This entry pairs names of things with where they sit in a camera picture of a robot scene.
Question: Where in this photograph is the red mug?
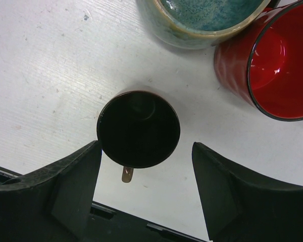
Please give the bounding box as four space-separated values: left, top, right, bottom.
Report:
214 1 303 122

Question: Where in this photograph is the teal green glazed mug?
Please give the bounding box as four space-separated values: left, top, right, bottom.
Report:
136 0 270 49

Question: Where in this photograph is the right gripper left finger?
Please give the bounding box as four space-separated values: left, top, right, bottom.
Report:
0 141 101 241

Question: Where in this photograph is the small brown black cup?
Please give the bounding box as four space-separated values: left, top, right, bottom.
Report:
96 90 181 183

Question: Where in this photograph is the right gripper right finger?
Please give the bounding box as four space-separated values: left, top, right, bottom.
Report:
192 142 303 241

